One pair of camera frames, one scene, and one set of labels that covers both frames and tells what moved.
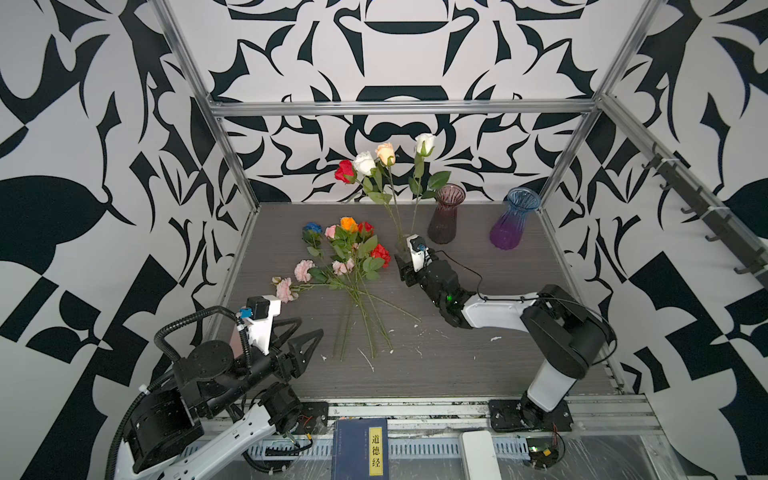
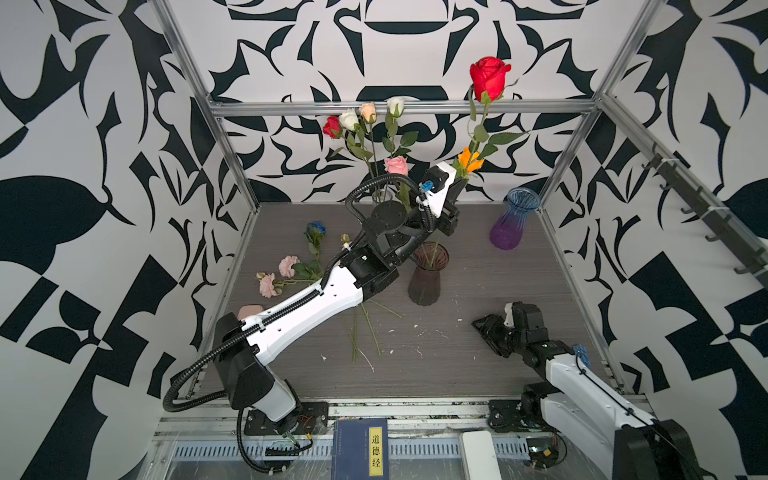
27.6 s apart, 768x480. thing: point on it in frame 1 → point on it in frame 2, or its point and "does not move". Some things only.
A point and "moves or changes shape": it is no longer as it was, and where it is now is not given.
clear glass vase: x=403 y=257 moves or changes shape
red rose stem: x=345 y=171 → x=333 y=126
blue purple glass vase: x=508 y=230 does not move
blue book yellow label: x=360 y=449 does not move
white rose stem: x=420 y=184 → x=396 y=105
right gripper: x=412 y=278 → x=491 y=326
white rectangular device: x=479 y=455 does not move
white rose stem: x=364 y=164 moves or changes shape
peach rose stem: x=387 y=155 → x=368 y=112
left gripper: x=280 y=360 → x=443 y=217
